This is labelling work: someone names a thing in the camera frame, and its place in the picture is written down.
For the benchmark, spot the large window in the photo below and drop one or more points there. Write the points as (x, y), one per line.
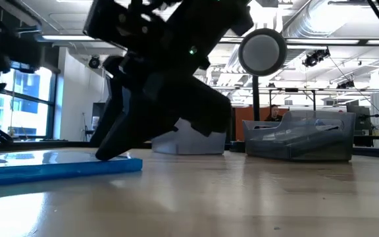
(28, 112)

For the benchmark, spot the grey translucent plastic bin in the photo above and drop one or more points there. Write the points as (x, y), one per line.
(189, 143)
(308, 154)

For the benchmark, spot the black ceiling track light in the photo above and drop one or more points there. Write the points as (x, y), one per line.
(314, 58)

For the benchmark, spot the orange partition wall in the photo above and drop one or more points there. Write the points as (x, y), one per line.
(239, 128)

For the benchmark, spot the person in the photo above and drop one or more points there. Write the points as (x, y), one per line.
(274, 110)

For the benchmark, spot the black computer monitor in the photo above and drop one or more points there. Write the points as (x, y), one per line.
(360, 118)
(97, 115)

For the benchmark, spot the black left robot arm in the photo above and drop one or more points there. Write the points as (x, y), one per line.
(8, 49)

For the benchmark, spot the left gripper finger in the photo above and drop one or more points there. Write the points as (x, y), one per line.
(133, 128)
(114, 85)

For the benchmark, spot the black desk lamp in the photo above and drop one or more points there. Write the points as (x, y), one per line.
(262, 52)

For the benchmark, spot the black workstation frame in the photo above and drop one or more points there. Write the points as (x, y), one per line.
(291, 89)

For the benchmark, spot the blue jewel case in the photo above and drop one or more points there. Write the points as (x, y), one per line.
(61, 172)

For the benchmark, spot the black ceiling spotlight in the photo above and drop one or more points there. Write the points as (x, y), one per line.
(94, 62)

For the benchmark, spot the silver ceiling air duct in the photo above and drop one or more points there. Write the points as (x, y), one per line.
(304, 23)

